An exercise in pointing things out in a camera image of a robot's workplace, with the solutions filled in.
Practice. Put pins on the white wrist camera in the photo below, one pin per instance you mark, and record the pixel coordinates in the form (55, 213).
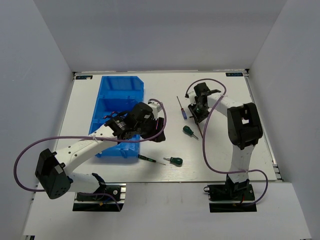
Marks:
(156, 108)
(191, 96)

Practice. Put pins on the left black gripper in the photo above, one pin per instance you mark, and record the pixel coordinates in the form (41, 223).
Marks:
(155, 131)

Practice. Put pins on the corner label sticker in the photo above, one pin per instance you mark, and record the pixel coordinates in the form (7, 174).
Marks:
(234, 74)
(84, 77)

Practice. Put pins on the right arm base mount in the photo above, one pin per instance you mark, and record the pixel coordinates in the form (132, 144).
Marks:
(220, 201)

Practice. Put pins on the left corner label sticker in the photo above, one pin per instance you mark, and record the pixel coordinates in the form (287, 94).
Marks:
(84, 77)

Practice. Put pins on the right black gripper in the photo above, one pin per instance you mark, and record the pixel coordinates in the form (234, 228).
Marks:
(198, 118)

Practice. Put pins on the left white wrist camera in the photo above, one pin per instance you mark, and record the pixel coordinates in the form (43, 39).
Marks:
(156, 108)

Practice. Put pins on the black green precision screwdriver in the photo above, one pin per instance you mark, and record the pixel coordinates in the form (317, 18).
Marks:
(145, 158)

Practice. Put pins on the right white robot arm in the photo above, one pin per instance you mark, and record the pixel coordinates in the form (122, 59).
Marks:
(243, 127)

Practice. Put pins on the blue plastic sorting bin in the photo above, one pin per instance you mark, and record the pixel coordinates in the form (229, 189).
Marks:
(117, 94)

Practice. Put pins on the blue handled screwdriver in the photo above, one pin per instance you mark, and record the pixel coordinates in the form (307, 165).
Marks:
(184, 115)

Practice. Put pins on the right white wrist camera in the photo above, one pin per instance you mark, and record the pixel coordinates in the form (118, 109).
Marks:
(191, 96)

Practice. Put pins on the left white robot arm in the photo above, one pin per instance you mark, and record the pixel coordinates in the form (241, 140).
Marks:
(56, 170)

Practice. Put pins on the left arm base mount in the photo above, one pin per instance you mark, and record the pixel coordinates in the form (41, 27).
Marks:
(112, 200)

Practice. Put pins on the green stubby screwdriver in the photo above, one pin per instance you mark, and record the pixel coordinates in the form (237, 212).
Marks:
(187, 130)
(177, 161)

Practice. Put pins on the right corner label sticker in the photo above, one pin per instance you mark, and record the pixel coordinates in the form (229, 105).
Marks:
(234, 74)

